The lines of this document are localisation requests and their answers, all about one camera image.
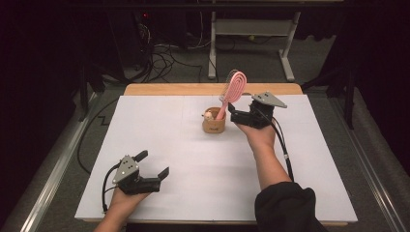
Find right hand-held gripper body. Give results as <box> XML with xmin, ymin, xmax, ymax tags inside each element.
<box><xmin>230</xmin><ymin>91</ymin><xmax>288</xmax><ymax>130</ymax></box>

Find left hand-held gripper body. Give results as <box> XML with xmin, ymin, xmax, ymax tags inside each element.
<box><xmin>111</xmin><ymin>155</ymin><xmax>161</xmax><ymax>195</ymax></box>

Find pink hairbrush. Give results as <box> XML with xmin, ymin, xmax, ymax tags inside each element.
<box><xmin>215</xmin><ymin>69</ymin><xmax>249</xmax><ymax>121</ymax></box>

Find wooden cup with small figure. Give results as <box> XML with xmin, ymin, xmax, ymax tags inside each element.
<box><xmin>201</xmin><ymin>106</ymin><xmax>227</xmax><ymax>134</ymax></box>

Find person's right hand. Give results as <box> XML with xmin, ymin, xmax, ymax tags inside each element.
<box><xmin>235</xmin><ymin>119</ymin><xmax>278</xmax><ymax>153</ymax></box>

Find white sheet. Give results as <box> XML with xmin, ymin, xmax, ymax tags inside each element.
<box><xmin>74</xmin><ymin>94</ymin><xmax>359</xmax><ymax>223</ymax></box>

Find black metal stand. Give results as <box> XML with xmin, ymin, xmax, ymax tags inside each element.
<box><xmin>301</xmin><ymin>61</ymin><xmax>360</xmax><ymax>130</ymax></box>
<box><xmin>76</xmin><ymin>57</ymin><xmax>107</xmax><ymax>123</ymax></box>

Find black sleeve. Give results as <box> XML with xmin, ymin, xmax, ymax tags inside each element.
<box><xmin>254</xmin><ymin>182</ymin><xmax>330</xmax><ymax>232</ymax></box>

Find black computer tower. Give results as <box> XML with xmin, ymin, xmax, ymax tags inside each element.
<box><xmin>132</xmin><ymin>9</ymin><xmax>156</xmax><ymax>71</ymax></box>

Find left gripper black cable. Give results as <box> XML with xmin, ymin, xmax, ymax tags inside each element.
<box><xmin>102</xmin><ymin>162</ymin><xmax>123</xmax><ymax>214</ymax></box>

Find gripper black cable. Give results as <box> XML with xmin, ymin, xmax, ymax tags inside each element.
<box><xmin>102</xmin><ymin>162</ymin><xmax>123</xmax><ymax>214</ymax></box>
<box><xmin>255</xmin><ymin>105</ymin><xmax>296</xmax><ymax>183</ymax></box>

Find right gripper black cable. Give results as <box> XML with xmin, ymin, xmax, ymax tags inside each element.
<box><xmin>255</xmin><ymin>105</ymin><xmax>296</xmax><ymax>183</ymax></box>

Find long black floor cable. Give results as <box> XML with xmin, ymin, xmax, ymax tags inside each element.
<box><xmin>76</xmin><ymin>98</ymin><xmax>120</xmax><ymax>175</ymax></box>

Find aluminium rail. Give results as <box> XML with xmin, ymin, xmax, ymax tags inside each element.
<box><xmin>6</xmin><ymin>91</ymin><xmax>101</xmax><ymax>232</ymax></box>
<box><xmin>328</xmin><ymin>96</ymin><xmax>408</xmax><ymax>232</ymax></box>

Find white metal table frame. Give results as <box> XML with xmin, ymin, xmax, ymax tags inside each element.
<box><xmin>207</xmin><ymin>11</ymin><xmax>303</xmax><ymax>83</ymax></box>

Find bundle of floor cables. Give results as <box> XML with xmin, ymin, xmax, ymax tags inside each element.
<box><xmin>129</xmin><ymin>18</ymin><xmax>207</xmax><ymax>83</ymax></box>

